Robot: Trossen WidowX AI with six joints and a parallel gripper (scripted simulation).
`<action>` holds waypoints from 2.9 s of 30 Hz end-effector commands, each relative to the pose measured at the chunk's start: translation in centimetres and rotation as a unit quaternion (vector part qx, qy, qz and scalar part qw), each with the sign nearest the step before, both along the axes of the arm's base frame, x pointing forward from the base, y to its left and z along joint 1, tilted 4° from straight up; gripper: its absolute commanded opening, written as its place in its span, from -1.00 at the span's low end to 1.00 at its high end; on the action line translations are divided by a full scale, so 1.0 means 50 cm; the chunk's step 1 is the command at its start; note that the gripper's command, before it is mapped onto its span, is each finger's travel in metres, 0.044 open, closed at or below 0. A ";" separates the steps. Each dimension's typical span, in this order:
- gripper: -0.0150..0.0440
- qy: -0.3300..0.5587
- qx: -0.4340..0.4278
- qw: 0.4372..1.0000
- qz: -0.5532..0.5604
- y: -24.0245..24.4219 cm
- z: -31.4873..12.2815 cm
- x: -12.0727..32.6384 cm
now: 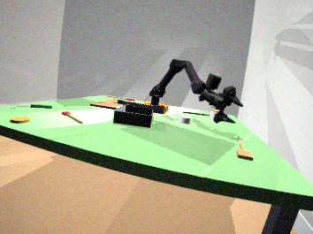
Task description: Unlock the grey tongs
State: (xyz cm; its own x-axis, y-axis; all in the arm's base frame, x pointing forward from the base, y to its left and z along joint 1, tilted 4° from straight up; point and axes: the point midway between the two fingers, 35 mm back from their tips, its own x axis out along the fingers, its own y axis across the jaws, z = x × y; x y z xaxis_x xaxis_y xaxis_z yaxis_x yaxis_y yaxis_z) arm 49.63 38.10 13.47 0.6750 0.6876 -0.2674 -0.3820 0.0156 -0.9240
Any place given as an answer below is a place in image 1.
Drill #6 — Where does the light wooden board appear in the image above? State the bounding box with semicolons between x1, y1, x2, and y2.
90;99;123;109

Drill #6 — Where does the yellow flat disc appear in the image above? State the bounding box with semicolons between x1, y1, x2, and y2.
10;116;30;124

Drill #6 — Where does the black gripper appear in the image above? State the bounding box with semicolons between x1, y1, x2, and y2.
208;86;243;124

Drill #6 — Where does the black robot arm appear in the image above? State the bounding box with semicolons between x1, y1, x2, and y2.
149;59;222;106

